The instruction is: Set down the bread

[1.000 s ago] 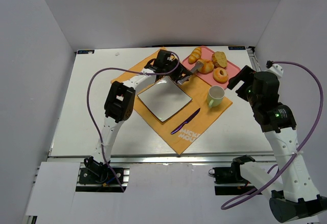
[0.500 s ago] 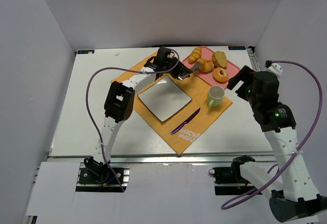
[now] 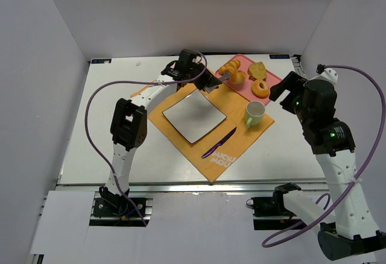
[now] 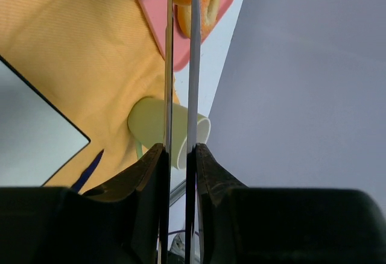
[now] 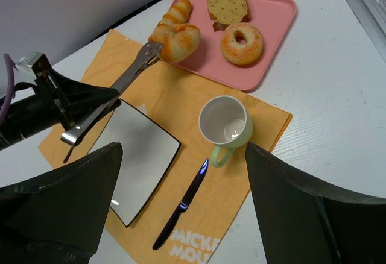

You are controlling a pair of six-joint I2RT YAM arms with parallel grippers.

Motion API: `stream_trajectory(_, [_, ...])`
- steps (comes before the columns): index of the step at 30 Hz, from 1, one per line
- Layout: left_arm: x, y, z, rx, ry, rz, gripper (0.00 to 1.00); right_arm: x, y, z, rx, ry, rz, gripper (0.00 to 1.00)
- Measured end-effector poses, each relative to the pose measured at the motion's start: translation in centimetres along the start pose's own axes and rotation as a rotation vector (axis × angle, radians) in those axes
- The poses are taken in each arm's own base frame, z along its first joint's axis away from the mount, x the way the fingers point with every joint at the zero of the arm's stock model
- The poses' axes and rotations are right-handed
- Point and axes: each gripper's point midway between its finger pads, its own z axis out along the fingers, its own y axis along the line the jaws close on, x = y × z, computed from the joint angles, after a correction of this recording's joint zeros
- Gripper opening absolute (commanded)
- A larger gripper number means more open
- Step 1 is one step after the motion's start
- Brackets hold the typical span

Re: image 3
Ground metal serving tongs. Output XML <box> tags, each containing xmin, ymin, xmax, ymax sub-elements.
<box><xmin>204</xmin><ymin>72</ymin><xmax>233</xmax><ymax>93</ymax></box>

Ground round striped bread bun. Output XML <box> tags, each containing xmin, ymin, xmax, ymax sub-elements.
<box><xmin>229</xmin><ymin>70</ymin><xmax>246</xmax><ymax>84</ymax></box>

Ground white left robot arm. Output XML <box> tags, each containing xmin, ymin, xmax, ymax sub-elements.
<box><xmin>99</xmin><ymin>49</ymin><xmax>222</xmax><ymax>198</ymax></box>

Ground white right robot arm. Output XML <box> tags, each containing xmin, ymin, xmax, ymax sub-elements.
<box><xmin>270</xmin><ymin>65</ymin><xmax>385</xmax><ymax>261</ymax></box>

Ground seeded bread slice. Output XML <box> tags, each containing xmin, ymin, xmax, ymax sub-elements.
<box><xmin>248</xmin><ymin>61</ymin><xmax>267</xmax><ymax>81</ymax></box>

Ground striped long bread roll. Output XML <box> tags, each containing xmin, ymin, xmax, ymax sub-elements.
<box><xmin>218</xmin><ymin>60</ymin><xmax>241</xmax><ymax>75</ymax></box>

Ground sugared donut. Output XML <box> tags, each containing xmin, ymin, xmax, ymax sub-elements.
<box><xmin>251</xmin><ymin>80</ymin><xmax>270</xmax><ymax>98</ymax></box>

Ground white square plate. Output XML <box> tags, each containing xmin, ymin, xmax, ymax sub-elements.
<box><xmin>162</xmin><ymin>90</ymin><xmax>227</xmax><ymax>144</ymax></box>

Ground light green mug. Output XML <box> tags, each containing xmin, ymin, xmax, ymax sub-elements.
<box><xmin>244</xmin><ymin>101</ymin><xmax>265</xmax><ymax>128</ymax></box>

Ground purple knife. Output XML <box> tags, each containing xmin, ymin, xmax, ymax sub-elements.
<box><xmin>201</xmin><ymin>127</ymin><xmax>237</xmax><ymax>159</ymax></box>

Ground orange cloth placemat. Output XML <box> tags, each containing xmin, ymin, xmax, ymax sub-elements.
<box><xmin>130</xmin><ymin>84</ymin><xmax>275</xmax><ymax>183</ymax></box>

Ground white front cover board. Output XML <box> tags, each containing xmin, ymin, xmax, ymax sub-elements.
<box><xmin>31</xmin><ymin>191</ymin><xmax>327</xmax><ymax>263</ymax></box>

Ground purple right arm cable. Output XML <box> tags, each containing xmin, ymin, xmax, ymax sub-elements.
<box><xmin>261</xmin><ymin>63</ymin><xmax>386</xmax><ymax>248</ymax></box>

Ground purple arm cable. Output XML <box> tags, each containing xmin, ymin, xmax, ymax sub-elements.
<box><xmin>84</xmin><ymin>51</ymin><xmax>208</xmax><ymax>226</ymax></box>
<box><xmin>261</xmin><ymin>63</ymin><xmax>386</xmax><ymax>248</ymax></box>

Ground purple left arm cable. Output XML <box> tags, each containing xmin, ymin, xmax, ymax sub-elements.
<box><xmin>84</xmin><ymin>51</ymin><xmax>208</xmax><ymax>226</ymax></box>

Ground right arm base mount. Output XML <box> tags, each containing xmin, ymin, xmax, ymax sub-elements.
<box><xmin>245</xmin><ymin>195</ymin><xmax>306</xmax><ymax>231</ymax></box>

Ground aluminium table rail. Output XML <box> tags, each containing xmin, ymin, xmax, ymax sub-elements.
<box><xmin>55</xmin><ymin>181</ymin><xmax>328</xmax><ymax>194</ymax></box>

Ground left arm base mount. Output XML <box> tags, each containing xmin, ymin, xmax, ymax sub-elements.
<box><xmin>89</xmin><ymin>186</ymin><xmax>151</xmax><ymax>227</ymax></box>

